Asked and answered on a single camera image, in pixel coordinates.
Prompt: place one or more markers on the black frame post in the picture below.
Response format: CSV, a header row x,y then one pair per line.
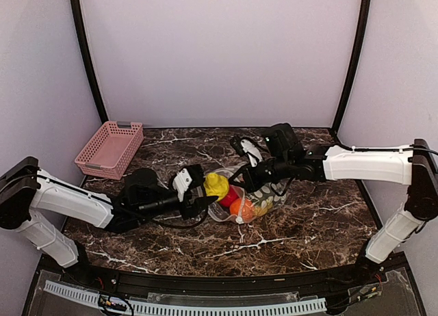
x,y
353,64
87,59

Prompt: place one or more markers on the white slotted cable duct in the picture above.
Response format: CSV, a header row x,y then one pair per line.
x,y
166,304

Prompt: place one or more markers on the yellow fake lemon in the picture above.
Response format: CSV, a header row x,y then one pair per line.
x,y
216,185

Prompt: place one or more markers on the red fake apple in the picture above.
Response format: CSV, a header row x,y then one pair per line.
x,y
233,194

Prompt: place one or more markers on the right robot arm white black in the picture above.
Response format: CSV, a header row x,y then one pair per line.
x,y
410,165

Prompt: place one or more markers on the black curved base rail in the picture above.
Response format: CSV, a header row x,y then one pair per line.
x,y
327,282

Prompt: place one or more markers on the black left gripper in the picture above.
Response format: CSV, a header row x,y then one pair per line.
x,y
200,204

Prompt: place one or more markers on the clear polka dot zip bag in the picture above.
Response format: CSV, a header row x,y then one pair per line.
x,y
269,191

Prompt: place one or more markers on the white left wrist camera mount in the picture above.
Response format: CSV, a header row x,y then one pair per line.
x,y
181,183

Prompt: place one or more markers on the orange fake orange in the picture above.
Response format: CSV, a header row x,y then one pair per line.
x,y
243,208

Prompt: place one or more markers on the right black frame post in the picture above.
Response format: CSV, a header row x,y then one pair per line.
x,y
353,64

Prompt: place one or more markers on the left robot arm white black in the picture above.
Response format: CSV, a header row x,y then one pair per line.
x,y
27,190

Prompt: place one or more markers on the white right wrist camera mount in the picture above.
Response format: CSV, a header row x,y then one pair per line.
x,y
252,152

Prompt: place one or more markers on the left black frame post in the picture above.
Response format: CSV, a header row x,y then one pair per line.
x,y
87,59

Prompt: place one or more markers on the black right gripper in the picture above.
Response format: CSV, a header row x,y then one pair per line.
x,y
251,182

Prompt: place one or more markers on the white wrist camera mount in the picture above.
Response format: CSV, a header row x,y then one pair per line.
x,y
252,152
181,183

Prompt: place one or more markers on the yellow fake banana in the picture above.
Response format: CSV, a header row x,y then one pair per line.
x,y
263,208

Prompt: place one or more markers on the pink perforated plastic basket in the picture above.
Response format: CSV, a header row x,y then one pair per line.
x,y
111,149

